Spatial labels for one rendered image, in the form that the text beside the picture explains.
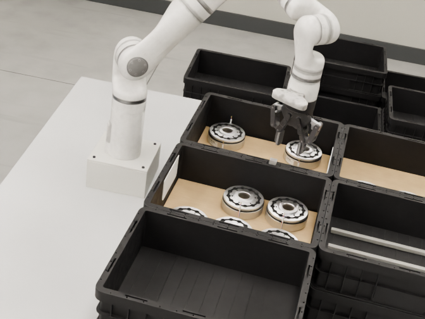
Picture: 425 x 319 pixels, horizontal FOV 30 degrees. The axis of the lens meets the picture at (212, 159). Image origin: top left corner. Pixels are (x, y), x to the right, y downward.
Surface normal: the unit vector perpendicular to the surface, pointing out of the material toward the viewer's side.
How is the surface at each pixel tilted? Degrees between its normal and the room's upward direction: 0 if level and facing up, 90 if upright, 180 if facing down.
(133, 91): 16
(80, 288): 0
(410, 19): 90
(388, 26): 90
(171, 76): 0
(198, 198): 0
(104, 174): 90
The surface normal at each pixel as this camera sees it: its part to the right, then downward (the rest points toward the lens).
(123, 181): -0.18, 0.51
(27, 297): 0.13, -0.84
